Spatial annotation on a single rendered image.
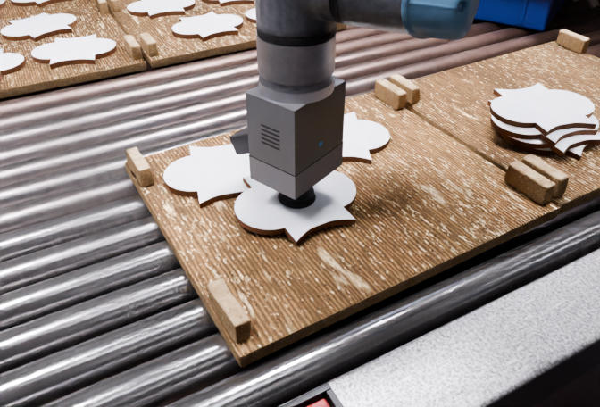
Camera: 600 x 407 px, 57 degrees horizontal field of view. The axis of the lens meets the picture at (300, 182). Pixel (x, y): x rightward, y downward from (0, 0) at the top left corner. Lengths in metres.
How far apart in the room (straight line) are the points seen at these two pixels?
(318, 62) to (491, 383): 0.32
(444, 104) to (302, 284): 0.43
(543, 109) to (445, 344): 0.41
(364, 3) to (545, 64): 0.65
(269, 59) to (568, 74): 0.65
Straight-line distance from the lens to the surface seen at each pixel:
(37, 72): 1.05
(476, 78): 0.98
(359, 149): 0.73
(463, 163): 0.75
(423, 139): 0.78
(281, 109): 0.52
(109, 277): 0.62
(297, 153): 0.54
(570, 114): 0.84
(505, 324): 0.58
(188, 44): 1.09
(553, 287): 0.63
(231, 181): 0.67
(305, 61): 0.51
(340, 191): 0.65
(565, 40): 1.16
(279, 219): 0.60
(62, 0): 1.41
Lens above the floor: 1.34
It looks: 36 degrees down
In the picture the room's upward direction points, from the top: straight up
